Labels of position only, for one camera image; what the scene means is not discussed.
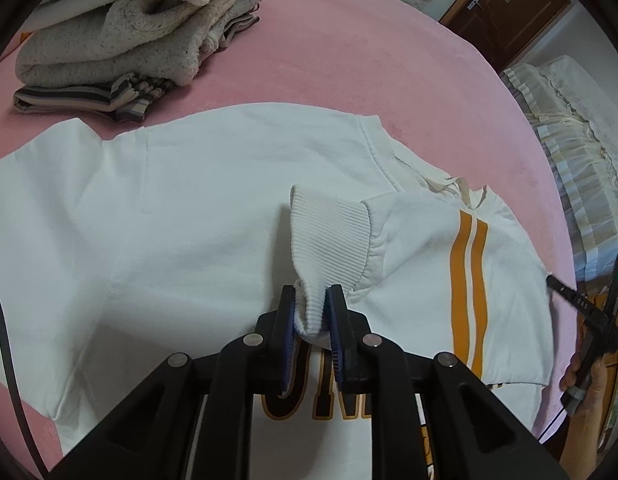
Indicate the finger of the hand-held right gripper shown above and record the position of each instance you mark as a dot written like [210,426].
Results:
[574,300]

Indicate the bed with white cover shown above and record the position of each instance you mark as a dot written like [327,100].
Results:
[574,135]

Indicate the cream fuzzy folded garment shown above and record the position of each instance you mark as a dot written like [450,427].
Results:
[189,15]

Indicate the white sweatshirt with orange stripes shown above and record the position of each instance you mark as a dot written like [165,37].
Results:
[199,200]

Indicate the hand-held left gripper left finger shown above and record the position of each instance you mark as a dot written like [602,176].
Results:
[288,340]

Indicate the striped folded garment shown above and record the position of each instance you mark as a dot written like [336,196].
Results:
[74,97]

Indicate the pink blanket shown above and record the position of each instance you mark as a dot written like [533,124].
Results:
[339,60]

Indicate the grey fleece folded garment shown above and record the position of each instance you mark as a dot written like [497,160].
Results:
[79,50]

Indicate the person's right forearm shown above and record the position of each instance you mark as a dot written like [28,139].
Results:
[581,447]

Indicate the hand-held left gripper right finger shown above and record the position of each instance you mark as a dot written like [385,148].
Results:
[335,330]

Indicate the brown wooden door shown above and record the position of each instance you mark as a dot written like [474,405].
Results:
[509,5]

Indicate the person's right hand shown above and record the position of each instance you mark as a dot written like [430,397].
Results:
[591,385]

